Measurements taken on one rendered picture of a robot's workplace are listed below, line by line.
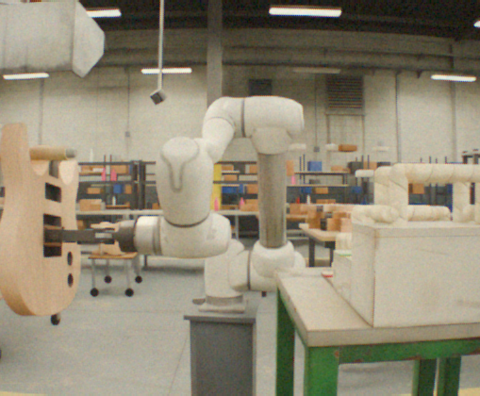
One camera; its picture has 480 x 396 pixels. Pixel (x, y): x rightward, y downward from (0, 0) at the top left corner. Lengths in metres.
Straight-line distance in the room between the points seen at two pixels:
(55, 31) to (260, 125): 0.71
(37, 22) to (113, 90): 11.95
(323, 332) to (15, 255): 0.59
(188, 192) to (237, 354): 0.94
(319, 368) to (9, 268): 0.61
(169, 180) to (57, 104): 12.61
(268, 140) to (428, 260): 0.73
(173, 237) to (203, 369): 0.87
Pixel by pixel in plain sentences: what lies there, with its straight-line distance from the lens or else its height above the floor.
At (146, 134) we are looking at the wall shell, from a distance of 12.27.
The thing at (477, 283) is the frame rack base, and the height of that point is 1.00.
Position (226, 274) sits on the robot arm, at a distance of 1.57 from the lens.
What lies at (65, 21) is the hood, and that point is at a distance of 0.84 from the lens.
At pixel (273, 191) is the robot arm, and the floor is 1.17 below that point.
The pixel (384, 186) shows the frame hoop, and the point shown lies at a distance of 0.80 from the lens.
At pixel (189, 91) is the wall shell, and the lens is 12.32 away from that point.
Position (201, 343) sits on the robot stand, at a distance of 1.61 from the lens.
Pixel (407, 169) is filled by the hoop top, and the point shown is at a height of 1.20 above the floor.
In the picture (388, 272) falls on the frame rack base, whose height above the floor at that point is 1.03.
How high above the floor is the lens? 1.16
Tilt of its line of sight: 1 degrees down
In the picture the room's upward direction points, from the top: straight up
